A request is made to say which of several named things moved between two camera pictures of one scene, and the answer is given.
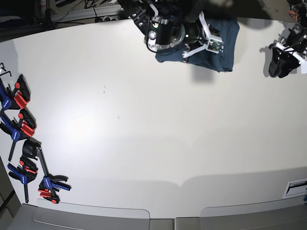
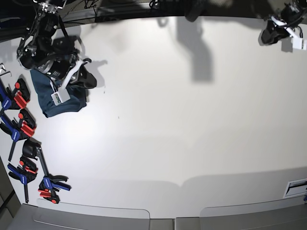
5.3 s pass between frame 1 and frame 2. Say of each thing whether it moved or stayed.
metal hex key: stayed
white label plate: stayed
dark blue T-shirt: moved
